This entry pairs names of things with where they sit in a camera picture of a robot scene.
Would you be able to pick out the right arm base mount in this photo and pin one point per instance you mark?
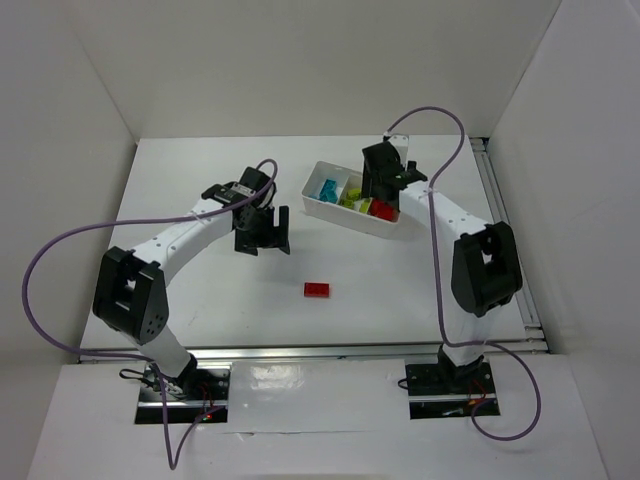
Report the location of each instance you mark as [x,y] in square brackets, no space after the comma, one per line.
[434,395]

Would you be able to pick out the small green lego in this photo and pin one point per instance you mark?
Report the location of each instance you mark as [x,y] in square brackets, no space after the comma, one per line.
[364,206]

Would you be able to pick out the red arch lego brick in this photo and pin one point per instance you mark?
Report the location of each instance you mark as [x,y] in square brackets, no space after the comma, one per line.
[383,211]

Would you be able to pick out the aluminium rail right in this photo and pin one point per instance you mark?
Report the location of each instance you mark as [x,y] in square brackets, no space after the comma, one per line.
[534,337]

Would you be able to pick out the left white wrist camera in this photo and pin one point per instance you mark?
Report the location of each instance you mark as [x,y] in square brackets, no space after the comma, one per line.
[268,199]

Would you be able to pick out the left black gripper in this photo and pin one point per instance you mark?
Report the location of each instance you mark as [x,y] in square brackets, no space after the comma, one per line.
[261,235]

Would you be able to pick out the cyan long lego upturned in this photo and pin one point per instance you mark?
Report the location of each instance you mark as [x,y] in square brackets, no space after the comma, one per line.
[329,184]

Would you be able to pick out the green long lego brick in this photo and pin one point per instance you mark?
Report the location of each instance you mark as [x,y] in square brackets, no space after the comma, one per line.
[347,203]

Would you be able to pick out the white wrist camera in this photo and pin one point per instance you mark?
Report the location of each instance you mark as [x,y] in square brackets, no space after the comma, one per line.
[268,199]
[400,142]

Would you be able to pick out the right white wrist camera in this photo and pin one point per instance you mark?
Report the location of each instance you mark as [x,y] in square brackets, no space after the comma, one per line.
[400,142]

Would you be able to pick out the cyan curved lego brick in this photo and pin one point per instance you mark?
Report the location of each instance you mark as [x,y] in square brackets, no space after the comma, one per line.
[328,196]

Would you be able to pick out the red long lego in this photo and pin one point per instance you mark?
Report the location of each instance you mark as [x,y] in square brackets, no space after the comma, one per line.
[316,290]

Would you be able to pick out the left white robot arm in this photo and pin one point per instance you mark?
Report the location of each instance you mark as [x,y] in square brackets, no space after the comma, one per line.
[131,291]

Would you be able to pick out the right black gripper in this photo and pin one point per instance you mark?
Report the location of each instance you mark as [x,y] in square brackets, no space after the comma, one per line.
[388,181]

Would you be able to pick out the aluminium rail front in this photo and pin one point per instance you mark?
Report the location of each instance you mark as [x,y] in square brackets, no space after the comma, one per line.
[310,352]

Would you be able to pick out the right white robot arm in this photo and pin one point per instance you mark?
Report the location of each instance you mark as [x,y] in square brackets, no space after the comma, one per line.
[476,265]

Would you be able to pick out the white three-compartment tray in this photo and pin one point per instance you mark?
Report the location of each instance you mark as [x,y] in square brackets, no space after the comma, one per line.
[334,213]

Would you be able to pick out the aluminium rail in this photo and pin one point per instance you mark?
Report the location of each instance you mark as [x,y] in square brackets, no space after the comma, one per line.
[534,337]
[310,352]

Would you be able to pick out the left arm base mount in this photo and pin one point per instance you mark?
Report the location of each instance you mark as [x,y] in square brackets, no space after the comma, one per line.
[209,397]

